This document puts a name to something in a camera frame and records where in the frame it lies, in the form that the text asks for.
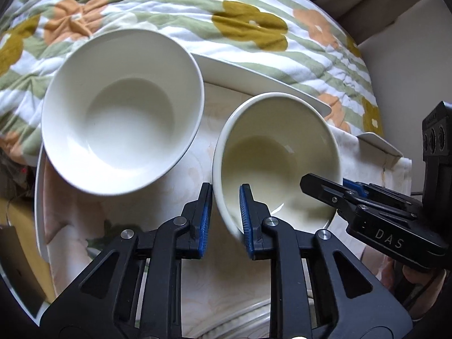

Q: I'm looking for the cream bowl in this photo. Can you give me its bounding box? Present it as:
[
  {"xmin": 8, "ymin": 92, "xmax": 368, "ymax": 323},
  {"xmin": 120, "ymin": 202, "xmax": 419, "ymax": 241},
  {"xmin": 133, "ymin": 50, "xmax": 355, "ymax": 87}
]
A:
[{"xmin": 212, "ymin": 92, "xmax": 342, "ymax": 242}]

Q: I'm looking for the plain white plate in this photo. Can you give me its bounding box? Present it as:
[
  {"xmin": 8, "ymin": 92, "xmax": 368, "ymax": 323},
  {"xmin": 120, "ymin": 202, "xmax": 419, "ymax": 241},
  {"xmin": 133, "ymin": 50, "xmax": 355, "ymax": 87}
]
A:
[{"xmin": 184, "ymin": 284, "xmax": 316, "ymax": 339}]

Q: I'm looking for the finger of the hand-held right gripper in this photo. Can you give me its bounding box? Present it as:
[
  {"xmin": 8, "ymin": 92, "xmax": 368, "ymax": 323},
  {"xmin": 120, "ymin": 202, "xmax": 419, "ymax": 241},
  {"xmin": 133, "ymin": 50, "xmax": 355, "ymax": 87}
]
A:
[
  {"xmin": 343, "ymin": 179, "xmax": 424, "ymax": 216},
  {"xmin": 299, "ymin": 174, "xmax": 415, "ymax": 228}
]

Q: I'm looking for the brown curtain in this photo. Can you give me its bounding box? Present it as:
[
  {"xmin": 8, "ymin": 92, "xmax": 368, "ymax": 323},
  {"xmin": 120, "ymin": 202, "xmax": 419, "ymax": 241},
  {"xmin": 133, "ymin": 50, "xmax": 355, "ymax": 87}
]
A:
[{"xmin": 303, "ymin": 0, "xmax": 452, "ymax": 45}]

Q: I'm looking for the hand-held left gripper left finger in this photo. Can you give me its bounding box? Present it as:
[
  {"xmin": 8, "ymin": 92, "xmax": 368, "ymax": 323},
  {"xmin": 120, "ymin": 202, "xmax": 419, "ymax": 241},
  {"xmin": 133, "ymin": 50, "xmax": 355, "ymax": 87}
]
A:
[{"xmin": 39, "ymin": 182, "xmax": 213, "ymax": 339}]

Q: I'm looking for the person's right hand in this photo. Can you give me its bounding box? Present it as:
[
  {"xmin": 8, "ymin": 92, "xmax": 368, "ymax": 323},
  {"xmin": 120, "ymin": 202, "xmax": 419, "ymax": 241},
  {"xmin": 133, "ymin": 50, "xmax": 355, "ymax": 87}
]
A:
[{"xmin": 390, "ymin": 264, "xmax": 447, "ymax": 321}]

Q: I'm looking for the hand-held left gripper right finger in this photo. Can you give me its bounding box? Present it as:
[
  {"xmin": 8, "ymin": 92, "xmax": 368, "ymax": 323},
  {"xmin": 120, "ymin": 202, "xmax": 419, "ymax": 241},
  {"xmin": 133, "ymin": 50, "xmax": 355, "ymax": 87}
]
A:
[{"xmin": 239, "ymin": 184, "xmax": 414, "ymax": 339}]

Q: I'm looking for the floral striped blanket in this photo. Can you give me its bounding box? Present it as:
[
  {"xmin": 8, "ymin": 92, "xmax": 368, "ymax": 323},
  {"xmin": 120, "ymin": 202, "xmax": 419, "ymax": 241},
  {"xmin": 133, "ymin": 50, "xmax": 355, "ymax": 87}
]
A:
[{"xmin": 0, "ymin": 0, "xmax": 384, "ymax": 165}]

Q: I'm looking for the white bowl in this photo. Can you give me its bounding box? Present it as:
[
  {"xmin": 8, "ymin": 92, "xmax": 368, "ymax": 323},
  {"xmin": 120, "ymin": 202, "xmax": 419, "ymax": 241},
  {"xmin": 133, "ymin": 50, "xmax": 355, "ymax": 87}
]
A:
[{"xmin": 41, "ymin": 28, "xmax": 205, "ymax": 196}]

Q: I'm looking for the white tray table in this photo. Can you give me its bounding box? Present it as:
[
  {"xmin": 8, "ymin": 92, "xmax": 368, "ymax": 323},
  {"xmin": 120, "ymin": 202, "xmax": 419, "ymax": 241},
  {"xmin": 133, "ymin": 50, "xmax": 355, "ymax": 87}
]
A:
[{"xmin": 34, "ymin": 52, "xmax": 404, "ymax": 265}]

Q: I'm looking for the white tablecloth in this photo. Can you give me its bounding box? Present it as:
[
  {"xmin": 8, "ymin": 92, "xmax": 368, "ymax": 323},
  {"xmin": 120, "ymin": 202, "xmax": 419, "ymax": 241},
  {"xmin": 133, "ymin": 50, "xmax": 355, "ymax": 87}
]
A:
[{"xmin": 42, "ymin": 83, "xmax": 413, "ymax": 325}]

